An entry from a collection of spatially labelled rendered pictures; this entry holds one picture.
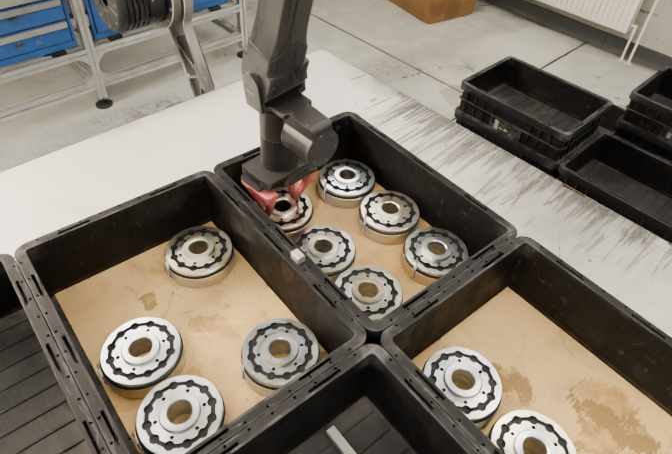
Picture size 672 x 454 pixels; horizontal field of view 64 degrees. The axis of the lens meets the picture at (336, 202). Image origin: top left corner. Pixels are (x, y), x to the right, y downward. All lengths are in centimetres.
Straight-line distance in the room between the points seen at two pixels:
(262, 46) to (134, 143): 73
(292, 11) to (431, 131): 83
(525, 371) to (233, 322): 41
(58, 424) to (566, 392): 65
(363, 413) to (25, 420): 42
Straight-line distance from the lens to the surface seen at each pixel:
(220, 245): 86
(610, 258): 122
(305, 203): 92
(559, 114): 204
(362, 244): 90
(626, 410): 85
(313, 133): 71
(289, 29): 66
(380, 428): 73
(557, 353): 85
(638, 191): 201
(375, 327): 68
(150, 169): 128
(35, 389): 82
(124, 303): 86
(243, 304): 82
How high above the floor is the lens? 149
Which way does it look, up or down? 43 degrees down
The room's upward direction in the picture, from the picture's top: 4 degrees clockwise
